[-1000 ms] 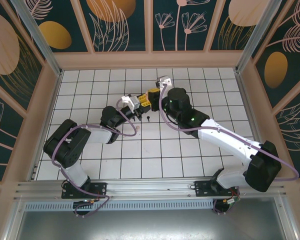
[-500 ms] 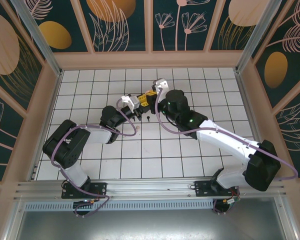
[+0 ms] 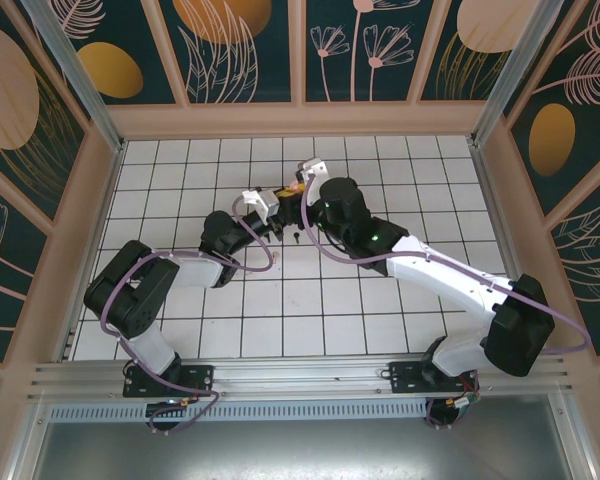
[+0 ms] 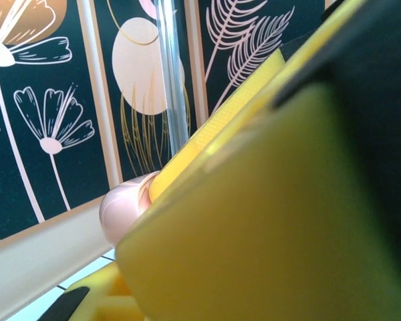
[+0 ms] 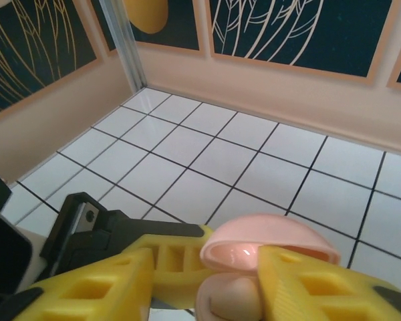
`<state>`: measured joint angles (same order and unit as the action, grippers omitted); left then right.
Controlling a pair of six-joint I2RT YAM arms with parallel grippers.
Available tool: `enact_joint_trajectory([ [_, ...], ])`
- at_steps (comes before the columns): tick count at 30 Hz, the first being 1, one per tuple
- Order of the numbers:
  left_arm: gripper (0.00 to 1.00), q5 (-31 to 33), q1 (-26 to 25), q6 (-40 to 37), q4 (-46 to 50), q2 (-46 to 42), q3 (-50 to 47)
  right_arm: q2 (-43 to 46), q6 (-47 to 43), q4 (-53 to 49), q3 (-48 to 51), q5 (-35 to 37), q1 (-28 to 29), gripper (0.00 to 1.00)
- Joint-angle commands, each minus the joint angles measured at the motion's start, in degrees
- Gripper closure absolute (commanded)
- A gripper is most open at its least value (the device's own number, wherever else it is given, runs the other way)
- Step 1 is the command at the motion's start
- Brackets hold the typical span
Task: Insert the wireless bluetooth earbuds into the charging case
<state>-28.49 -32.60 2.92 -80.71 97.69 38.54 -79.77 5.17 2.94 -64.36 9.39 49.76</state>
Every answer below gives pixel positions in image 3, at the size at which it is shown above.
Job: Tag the aluminium side rail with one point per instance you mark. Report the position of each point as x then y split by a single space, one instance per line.
493 200
92 250

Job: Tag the aluminium corner post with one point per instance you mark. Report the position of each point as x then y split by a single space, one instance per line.
517 75
80 75

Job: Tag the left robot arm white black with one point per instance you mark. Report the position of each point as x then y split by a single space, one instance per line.
130 300

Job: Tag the grey metal panel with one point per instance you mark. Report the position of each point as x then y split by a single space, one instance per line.
300 450

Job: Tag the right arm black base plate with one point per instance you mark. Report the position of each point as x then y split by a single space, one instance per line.
402 377

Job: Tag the aluminium mounting rail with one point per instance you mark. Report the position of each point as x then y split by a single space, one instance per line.
300 372

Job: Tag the black base wiring bundle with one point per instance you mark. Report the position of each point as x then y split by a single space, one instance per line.
167 415
450 407

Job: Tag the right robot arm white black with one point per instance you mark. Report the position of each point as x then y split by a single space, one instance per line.
455 280

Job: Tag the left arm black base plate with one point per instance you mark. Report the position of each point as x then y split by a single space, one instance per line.
200 375

